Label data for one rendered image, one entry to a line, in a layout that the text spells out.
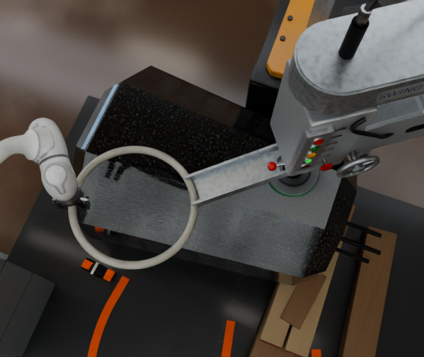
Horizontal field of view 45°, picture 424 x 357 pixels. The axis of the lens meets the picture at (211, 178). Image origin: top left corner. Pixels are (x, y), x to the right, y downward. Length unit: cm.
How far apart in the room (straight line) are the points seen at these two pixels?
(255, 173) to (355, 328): 119
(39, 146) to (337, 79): 98
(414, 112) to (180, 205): 99
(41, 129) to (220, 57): 180
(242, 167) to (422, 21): 86
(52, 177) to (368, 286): 181
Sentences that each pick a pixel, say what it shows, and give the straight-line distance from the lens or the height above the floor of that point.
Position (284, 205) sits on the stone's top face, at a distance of 207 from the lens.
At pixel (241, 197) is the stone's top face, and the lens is 206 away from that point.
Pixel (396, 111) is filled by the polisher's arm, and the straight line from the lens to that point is 167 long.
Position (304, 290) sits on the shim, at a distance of 266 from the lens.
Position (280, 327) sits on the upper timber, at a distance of 264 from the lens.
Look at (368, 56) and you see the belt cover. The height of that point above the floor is 174.
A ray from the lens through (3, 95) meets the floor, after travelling 346.
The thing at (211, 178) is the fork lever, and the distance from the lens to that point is 199.
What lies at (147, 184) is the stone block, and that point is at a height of 83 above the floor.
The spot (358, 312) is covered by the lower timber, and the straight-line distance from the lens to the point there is 285.
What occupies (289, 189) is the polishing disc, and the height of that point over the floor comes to 90.
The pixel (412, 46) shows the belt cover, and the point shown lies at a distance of 142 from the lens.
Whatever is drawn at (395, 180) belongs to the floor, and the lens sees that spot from 320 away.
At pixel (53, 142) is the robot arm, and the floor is 126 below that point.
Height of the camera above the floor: 284
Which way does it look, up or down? 71 degrees down
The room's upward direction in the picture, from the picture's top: 1 degrees clockwise
